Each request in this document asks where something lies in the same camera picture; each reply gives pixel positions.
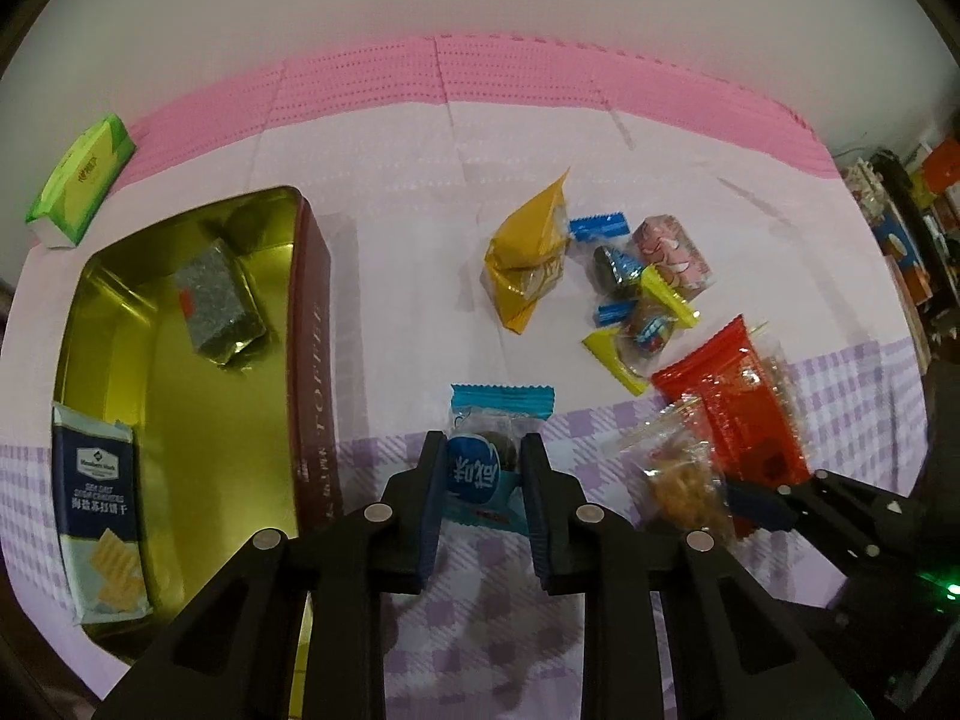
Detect red snack packet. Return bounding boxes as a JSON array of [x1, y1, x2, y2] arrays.
[[652, 316, 811, 489]]

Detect clear bag fried snacks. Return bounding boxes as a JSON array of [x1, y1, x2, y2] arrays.
[[604, 395, 736, 546]]

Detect navy soda cracker pack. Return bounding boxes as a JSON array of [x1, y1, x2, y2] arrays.
[[52, 403, 151, 626]]

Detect light blue pastry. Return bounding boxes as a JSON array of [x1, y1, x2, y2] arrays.
[[446, 383, 555, 535]]

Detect yellow candy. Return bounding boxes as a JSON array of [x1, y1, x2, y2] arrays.
[[583, 266, 700, 395]]

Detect grey cake block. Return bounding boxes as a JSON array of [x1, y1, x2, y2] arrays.
[[174, 239, 267, 367]]

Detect pink patterned cake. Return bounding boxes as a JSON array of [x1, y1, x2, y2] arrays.
[[631, 215, 713, 299]]

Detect blue dark candy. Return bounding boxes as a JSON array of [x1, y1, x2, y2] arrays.
[[568, 211, 643, 327]]

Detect yellow orange snack bag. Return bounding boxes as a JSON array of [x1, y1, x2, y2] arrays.
[[483, 172, 569, 335]]

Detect maroon gold toffee tin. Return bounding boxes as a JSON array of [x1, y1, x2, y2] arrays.
[[52, 184, 345, 665]]

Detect pink purple checkered tablecloth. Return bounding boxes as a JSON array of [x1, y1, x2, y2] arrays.
[[2, 36, 928, 694]]

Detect cluttered shelf items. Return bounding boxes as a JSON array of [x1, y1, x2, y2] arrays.
[[835, 117, 958, 366]]

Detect green tissue box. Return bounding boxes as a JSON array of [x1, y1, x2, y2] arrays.
[[25, 114, 137, 249]]

